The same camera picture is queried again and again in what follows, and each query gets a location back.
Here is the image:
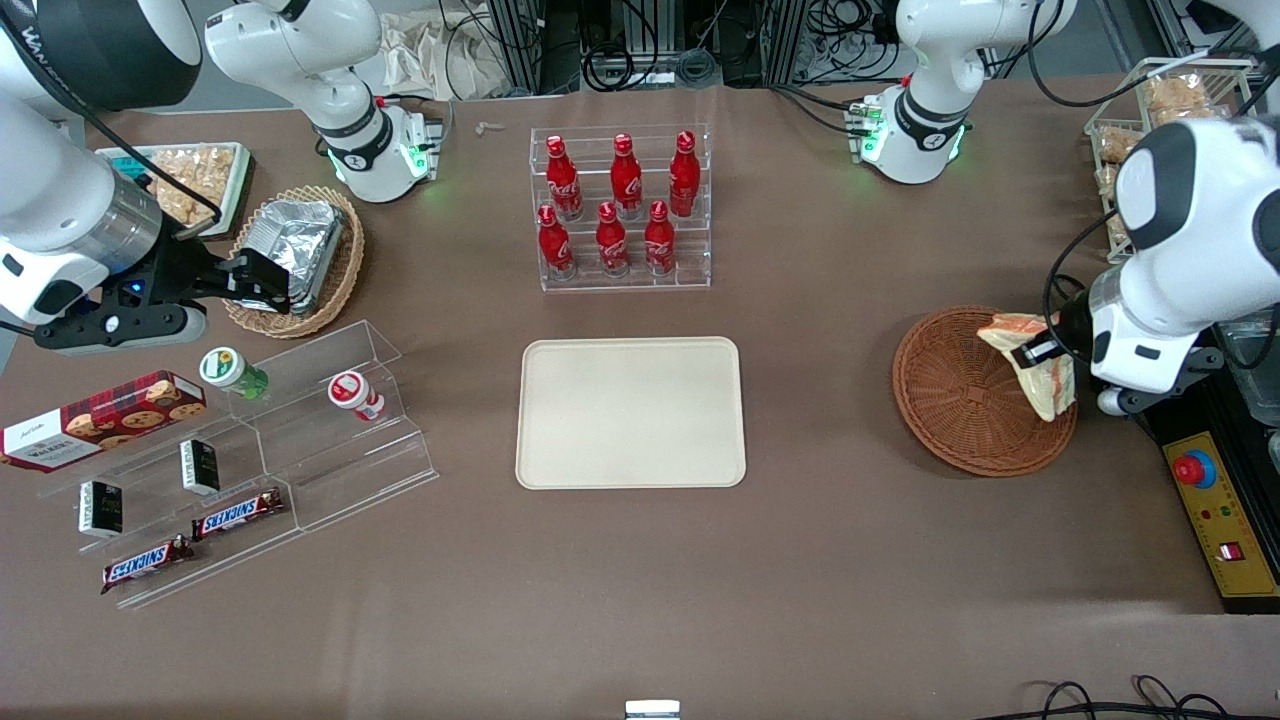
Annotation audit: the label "brown wicker basket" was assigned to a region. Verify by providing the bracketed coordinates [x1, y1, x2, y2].
[892, 306, 1080, 478]

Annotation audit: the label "small black white box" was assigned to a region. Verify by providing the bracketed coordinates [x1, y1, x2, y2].
[180, 438, 221, 496]
[78, 480, 125, 540]

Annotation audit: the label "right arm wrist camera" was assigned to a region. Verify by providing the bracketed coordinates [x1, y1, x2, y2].
[33, 300, 209, 357]

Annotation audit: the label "flat snack tray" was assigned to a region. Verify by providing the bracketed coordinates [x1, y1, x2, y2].
[95, 142, 256, 241]

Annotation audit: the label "black coiled cable bundle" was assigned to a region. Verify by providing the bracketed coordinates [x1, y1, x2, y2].
[580, 0, 721, 91]

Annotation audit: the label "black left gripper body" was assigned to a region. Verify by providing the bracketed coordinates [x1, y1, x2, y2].
[1058, 298, 1096, 369]

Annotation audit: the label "clear acrylic bottle rack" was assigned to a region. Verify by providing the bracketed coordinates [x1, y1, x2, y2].
[530, 124, 712, 293]

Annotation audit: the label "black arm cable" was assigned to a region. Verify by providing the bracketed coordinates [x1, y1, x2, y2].
[0, 15, 223, 241]
[1025, 0, 1280, 346]

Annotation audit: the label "clear plastic container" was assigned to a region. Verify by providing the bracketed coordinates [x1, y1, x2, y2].
[1215, 318, 1280, 401]

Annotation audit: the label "black looped table cable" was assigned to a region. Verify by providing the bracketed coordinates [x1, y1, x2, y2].
[1045, 270, 1091, 341]

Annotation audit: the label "triangle sandwich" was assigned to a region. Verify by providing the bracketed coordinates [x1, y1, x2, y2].
[978, 312, 1077, 422]

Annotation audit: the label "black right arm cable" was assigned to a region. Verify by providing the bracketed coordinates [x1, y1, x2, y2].
[0, 15, 223, 241]

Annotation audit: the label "white wire basket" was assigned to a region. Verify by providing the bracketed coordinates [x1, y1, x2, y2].
[1085, 57, 1256, 253]

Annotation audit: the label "aluminium extrusion post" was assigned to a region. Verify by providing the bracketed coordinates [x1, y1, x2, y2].
[765, 0, 816, 86]
[487, 0, 546, 96]

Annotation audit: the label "red tartan cookie box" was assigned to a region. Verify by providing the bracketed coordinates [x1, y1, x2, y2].
[0, 370, 208, 473]

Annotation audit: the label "green capped drink bottle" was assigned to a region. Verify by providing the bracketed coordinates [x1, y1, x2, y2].
[199, 346, 269, 401]

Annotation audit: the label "clear bag of snacks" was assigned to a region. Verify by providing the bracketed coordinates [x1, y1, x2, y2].
[140, 148, 236, 226]

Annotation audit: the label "clear acrylic stepped shelf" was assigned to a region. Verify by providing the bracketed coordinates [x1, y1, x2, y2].
[38, 320, 441, 611]

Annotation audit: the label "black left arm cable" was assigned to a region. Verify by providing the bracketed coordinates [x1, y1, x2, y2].
[1025, 0, 1280, 346]

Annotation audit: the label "snickers chocolate bar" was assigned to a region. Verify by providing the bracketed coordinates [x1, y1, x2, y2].
[100, 534, 196, 595]
[190, 487, 286, 542]

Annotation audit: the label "red capped drink bottle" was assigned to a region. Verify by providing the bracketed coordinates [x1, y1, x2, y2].
[328, 371, 386, 423]

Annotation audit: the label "red cola bottle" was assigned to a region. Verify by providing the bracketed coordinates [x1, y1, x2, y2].
[537, 204, 575, 280]
[644, 200, 677, 276]
[669, 130, 701, 218]
[545, 135, 584, 221]
[610, 133, 643, 219]
[596, 201, 630, 278]

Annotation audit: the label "light wicker basket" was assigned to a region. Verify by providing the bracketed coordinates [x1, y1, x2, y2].
[222, 185, 365, 340]

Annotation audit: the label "aluminium foil container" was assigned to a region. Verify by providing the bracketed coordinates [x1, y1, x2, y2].
[243, 198, 348, 316]

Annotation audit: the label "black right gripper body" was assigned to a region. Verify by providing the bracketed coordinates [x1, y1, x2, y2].
[128, 238, 233, 303]

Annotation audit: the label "black cables at table edge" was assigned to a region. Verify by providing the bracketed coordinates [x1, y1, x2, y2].
[1000, 675, 1280, 720]

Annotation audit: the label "yellow black control box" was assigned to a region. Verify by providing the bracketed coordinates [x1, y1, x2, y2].
[1140, 395, 1280, 614]

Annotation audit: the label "beige plastic tray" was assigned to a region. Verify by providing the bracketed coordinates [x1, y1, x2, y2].
[515, 337, 748, 491]

